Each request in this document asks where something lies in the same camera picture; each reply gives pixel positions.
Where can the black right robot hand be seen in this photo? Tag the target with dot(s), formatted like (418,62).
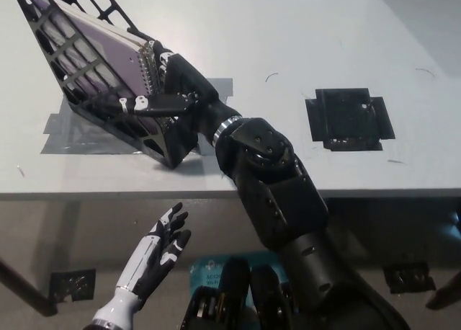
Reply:
(187,85)

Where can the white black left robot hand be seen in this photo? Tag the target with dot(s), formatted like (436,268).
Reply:
(144,261)

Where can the purple spiral notebook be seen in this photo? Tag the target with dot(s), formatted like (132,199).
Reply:
(115,45)

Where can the black mesh magazine shelf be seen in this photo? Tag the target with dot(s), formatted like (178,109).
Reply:
(180,142)

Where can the black desk leg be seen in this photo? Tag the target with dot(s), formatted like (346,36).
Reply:
(21,288)

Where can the teal cardboard box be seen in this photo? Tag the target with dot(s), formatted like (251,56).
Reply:
(207,268)

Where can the grey tape patch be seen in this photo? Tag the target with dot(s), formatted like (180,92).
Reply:
(57,139)

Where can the large black tape patch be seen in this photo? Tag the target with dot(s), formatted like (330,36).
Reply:
(345,121)

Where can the brown chair leg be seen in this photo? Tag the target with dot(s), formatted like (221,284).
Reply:
(444,290)

